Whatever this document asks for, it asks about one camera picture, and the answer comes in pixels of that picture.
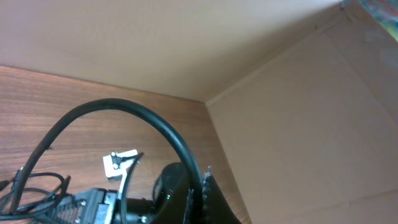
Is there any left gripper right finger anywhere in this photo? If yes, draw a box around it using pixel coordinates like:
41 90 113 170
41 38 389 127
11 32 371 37
202 166 241 224

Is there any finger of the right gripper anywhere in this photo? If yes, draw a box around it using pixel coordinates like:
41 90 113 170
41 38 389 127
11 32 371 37
37 195 83 224

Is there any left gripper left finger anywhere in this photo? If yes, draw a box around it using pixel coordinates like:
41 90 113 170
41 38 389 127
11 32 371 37
152 162 191 224

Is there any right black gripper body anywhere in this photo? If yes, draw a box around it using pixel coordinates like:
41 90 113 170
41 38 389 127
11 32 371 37
46 188 125 224

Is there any thin black USB cable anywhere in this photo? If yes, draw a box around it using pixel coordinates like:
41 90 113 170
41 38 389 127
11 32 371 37
0 172 72 222

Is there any thick black cable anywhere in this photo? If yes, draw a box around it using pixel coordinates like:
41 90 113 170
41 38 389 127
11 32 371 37
9 98 205 224

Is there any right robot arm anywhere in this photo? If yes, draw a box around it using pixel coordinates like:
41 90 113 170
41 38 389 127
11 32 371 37
31 189 155 224

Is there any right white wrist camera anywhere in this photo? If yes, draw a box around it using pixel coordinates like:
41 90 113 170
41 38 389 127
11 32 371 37
103 149 138 199

